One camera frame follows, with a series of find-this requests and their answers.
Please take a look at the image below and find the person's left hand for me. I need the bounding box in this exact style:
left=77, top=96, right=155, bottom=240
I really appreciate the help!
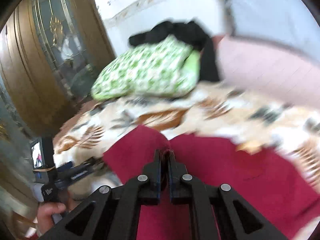
left=37, top=202, right=67, bottom=234

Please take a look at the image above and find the red small garment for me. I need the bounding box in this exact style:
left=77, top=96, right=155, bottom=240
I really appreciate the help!
left=103, top=126, right=319, bottom=239

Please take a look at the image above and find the black camera box with screen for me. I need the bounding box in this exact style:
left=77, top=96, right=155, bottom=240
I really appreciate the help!
left=30, top=137, right=55, bottom=173

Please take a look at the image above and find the black garment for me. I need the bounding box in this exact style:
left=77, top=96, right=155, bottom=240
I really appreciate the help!
left=129, top=21, right=221, bottom=82

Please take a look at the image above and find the pink bedsheet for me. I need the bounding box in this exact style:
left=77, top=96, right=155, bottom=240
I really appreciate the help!
left=212, top=35, right=319, bottom=108

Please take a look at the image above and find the beige leaf-print blanket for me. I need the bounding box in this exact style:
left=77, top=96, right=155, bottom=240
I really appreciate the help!
left=53, top=82, right=319, bottom=190

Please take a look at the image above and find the white grey pillow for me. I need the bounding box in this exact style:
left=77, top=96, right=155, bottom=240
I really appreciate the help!
left=225, top=0, right=319, bottom=61

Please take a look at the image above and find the green white patterned pillow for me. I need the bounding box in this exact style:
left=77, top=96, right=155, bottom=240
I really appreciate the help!
left=91, top=35, right=201, bottom=101

